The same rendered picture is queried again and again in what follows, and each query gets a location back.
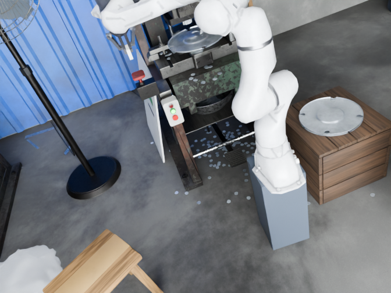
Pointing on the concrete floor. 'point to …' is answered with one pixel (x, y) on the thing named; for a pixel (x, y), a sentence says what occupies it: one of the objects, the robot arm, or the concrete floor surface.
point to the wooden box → (340, 150)
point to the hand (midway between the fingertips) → (128, 52)
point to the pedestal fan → (89, 168)
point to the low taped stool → (100, 268)
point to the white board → (152, 110)
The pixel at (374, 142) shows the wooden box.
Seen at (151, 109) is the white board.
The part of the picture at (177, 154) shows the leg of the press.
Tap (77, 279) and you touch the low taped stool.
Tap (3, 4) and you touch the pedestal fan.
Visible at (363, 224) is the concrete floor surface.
